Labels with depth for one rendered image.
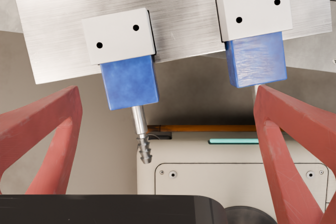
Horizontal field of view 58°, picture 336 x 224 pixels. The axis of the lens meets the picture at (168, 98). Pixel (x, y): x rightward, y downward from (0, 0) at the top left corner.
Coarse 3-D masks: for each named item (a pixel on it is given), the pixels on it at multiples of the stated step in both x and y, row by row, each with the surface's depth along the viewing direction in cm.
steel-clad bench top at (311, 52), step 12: (0, 0) 31; (12, 0) 31; (0, 12) 31; (12, 12) 31; (0, 24) 31; (12, 24) 31; (312, 36) 31; (324, 36) 31; (288, 48) 31; (300, 48) 31; (312, 48) 31; (324, 48) 31; (288, 60) 32; (300, 60) 32; (312, 60) 32; (324, 60) 32
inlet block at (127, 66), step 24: (96, 24) 23; (120, 24) 23; (144, 24) 23; (96, 48) 23; (120, 48) 23; (144, 48) 23; (120, 72) 25; (144, 72) 25; (120, 96) 25; (144, 96) 25; (144, 120) 27; (144, 144) 27
